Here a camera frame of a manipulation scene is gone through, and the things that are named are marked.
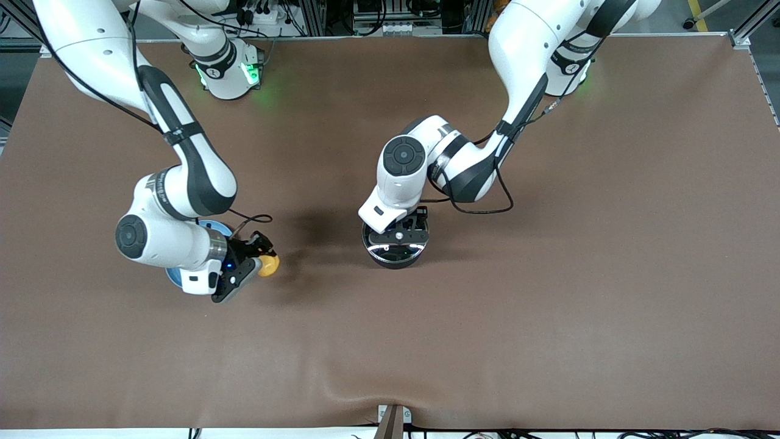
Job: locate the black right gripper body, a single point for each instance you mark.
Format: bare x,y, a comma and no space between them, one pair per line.
241,250

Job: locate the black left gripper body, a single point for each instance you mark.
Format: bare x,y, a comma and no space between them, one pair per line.
419,216

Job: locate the yellow potato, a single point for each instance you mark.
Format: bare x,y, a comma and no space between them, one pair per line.
270,266

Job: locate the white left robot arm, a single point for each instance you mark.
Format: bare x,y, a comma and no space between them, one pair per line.
518,55

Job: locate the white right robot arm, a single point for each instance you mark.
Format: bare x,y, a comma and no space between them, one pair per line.
195,164

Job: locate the light blue plate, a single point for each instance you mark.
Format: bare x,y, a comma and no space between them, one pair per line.
216,228

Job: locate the brown table mat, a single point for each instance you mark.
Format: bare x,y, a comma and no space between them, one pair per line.
487,335

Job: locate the white connector strip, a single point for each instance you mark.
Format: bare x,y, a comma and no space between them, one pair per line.
396,28

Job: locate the pile of orange toy foods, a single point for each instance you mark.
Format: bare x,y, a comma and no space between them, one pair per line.
498,5

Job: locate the white power strip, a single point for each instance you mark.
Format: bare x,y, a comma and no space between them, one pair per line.
262,15

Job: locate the grey pole with black foot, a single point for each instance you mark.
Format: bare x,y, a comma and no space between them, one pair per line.
707,11

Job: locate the metal table clamp bracket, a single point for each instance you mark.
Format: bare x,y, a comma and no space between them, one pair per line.
393,421

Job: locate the aluminium frame post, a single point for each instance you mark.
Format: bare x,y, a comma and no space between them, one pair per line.
312,17
18,15
752,27
474,15

